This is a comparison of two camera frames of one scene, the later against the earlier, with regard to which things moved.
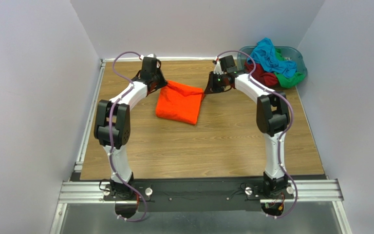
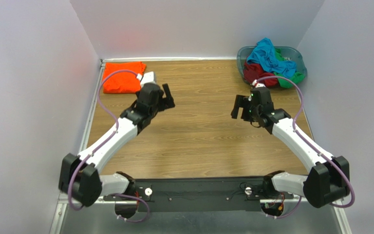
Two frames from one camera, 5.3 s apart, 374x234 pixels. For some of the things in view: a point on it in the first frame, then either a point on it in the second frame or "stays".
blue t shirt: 264,54 stays
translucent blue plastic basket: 290,53 stays
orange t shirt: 180,102 → 122,82
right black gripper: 213,83 → 241,108
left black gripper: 156,82 → 163,101
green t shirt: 285,82 stays
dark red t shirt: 268,79 stays
